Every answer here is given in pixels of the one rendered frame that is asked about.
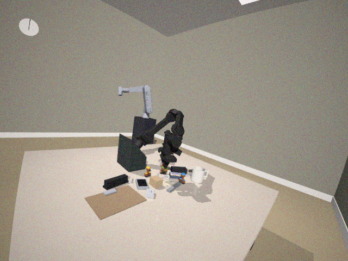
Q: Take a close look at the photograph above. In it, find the white mug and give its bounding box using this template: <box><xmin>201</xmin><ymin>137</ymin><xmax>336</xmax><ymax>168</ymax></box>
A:
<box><xmin>191</xmin><ymin>166</ymin><xmax>209</xmax><ymax>183</ymax></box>

